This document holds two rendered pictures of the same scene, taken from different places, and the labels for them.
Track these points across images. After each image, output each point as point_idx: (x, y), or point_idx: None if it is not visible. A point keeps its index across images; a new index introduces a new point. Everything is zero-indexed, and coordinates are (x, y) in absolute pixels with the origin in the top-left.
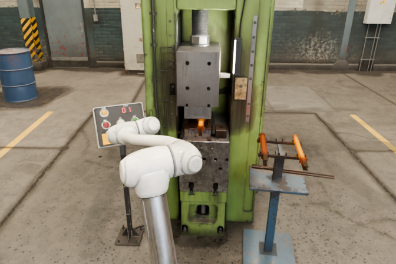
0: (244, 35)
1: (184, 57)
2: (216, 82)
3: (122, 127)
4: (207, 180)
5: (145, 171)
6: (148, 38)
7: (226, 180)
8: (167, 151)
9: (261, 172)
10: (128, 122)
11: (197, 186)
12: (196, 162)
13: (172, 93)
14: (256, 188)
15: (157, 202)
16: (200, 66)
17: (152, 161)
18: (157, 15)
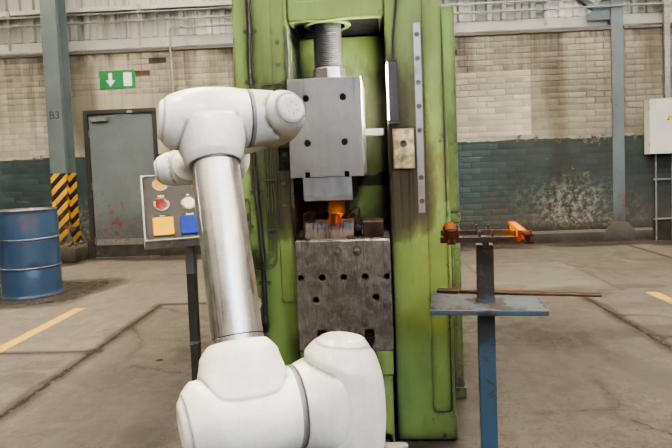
0: (402, 55)
1: (300, 88)
2: (357, 129)
3: None
4: (352, 324)
5: (199, 106)
6: (241, 72)
7: (390, 322)
8: (241, 89)
9: (455, 296)
10: None
11: None
12: (292, 104)
13: (285, 169)
14: (444, 310)
15: (219, 165)
16: (327, 102)
17: (214, 94)
18: (256, 33)
